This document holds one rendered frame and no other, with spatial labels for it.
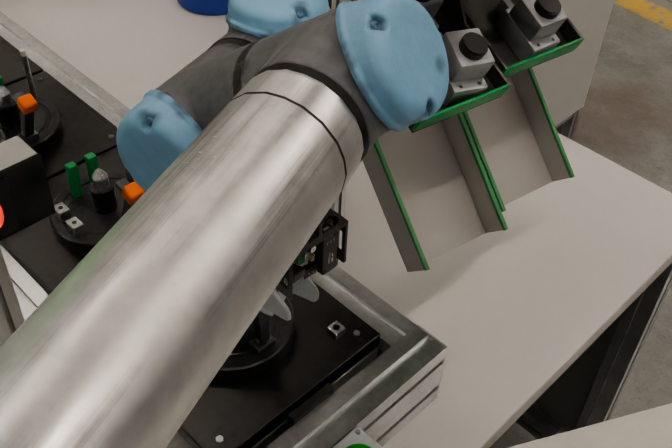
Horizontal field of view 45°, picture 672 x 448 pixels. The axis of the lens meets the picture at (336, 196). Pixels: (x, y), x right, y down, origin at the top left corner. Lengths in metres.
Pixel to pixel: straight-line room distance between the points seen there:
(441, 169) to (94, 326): 0.76
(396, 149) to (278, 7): 0.45
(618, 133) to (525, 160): 1.94
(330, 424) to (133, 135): 0.47
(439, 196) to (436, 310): 0.18
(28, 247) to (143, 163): 0.57
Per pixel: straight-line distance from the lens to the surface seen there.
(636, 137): 3.08
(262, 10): 0.58
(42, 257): 1.07
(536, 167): 1.15
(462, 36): 0.89
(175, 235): 0.34
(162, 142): 0.51
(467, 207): 1.05
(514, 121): 1.14
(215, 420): 0.88
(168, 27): 1.72
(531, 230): 1.27
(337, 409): 0.90
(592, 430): 1.06
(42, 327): 0.33
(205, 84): 0.51
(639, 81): 3.40
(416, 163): 1.01
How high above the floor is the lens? 1.70
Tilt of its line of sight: 41 degrees down
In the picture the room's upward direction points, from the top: 3 degrees clockwise
